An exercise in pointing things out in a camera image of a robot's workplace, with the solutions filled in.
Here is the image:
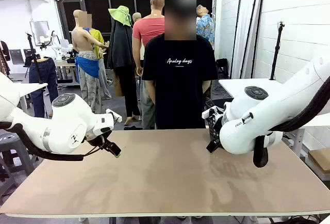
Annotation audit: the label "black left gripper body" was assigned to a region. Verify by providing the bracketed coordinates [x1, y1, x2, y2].
[85, 131, 108, 149]

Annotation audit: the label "grey camouflage trousers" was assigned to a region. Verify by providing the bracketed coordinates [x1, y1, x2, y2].
[78, 51, 104, 114]

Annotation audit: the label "faded blue-grey jeans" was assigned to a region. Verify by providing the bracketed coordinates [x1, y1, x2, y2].
[140, 79, 157, 130]

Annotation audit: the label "person in black t-shirt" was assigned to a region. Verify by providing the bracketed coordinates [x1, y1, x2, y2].
[141, 0, 219, 131]

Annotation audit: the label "blue cloth wrap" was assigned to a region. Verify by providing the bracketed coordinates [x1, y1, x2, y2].
[75, 55, 100, 79]

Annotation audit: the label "cluttered white desk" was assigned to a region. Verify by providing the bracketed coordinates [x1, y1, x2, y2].
[55, 59, 81, 87]

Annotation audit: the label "black chair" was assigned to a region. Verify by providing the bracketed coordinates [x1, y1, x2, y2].
[216, 58, 229, 79]

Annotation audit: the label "dark blue jeans torso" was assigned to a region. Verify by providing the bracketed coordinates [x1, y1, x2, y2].
[28, 56, 59, 118]

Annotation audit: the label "grey plastic stool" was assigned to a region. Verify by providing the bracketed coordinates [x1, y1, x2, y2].
[0, 130, 39, 204]

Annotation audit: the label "mannequin in black coat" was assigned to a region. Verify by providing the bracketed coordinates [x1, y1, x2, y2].
[107, 17, 142, 126]

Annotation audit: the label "mannequin in yellow shirt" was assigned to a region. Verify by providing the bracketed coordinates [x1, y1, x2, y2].
[89, 27, 112, 100]

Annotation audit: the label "shirtless beige mannequin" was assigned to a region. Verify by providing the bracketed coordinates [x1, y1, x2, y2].
[71, 9, 109, 114]

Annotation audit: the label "flat cardboard box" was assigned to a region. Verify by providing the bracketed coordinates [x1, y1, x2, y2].
[305, 148, 330, 181]

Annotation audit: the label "grey square panel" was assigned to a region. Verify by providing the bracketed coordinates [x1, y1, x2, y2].
[9, 49, 25, 66]

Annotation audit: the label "black stand pole curved end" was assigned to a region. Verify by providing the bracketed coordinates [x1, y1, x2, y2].
[230, 0, 255, 79]

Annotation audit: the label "mannequin in floral shirt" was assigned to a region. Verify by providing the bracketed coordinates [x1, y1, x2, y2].
[196, 4, 216, 51]

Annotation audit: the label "white framed monitor panel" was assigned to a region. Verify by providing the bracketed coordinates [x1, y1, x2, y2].
[29, 21, 50, 45]

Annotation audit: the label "red crop top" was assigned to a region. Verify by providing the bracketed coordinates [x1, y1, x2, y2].
[132, 14, 166, 47]

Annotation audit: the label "hanging brown garments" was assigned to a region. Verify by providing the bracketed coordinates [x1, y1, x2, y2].
[0, 40, 11, 76]

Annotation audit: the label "straight black stand pole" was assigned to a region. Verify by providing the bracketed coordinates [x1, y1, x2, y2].
[240, 0, 260, 79]
[250, 0, 267, 79]

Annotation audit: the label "green bucket hat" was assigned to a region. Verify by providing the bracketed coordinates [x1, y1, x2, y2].
[108, 5, 133, 27]

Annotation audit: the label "white backdrop cloth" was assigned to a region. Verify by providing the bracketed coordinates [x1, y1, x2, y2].
[233, 0, 264, 79]

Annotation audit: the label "bald tan mannequin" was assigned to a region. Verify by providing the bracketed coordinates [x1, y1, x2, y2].
[132, 0, 166, 130]

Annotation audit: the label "thin black left gripper cable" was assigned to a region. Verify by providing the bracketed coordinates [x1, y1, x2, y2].
[84, 136, 107, 157]

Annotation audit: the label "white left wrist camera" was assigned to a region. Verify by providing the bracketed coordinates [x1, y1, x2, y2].
[105, 108, 123, 123]

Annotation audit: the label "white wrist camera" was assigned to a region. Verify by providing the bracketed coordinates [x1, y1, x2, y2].
[105, 108, 123, 123]
[202, 102, 225, 119]

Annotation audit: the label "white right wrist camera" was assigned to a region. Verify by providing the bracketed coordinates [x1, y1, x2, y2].
[202, 102, 225, 119]

